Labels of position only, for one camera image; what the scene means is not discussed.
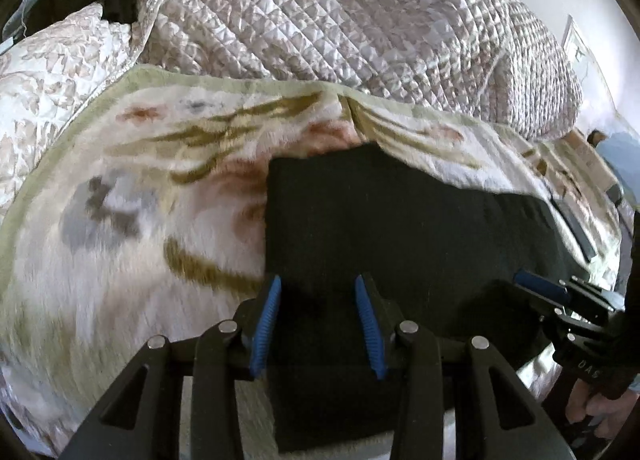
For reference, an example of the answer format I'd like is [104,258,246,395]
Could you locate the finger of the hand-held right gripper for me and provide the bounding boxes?
[513,268,574,308]
[569,275,628,315]

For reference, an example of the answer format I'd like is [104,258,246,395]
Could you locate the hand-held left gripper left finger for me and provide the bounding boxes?
[60,274,284,460]

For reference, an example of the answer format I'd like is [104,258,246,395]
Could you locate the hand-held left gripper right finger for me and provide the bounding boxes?
[353,274,577,460]

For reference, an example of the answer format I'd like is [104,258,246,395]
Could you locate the black pants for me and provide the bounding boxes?
[264,143,585,454]

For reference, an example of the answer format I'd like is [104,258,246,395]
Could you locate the person's right hand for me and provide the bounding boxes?
[565,312,640,443]

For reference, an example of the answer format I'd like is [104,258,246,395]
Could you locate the black flat phone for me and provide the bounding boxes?
[549,196,600,265]

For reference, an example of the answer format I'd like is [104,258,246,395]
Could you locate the fleece floral blanket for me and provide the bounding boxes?
[0,64,623,460]

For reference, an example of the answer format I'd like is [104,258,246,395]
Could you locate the quilted floral blanket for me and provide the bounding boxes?
[131,0,585,142]

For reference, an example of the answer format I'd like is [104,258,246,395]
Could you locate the quilted floral pillow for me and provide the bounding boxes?
[0,4,151,221]

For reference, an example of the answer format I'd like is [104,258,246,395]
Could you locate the white wall frame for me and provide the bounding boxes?
[561,14,592,68]

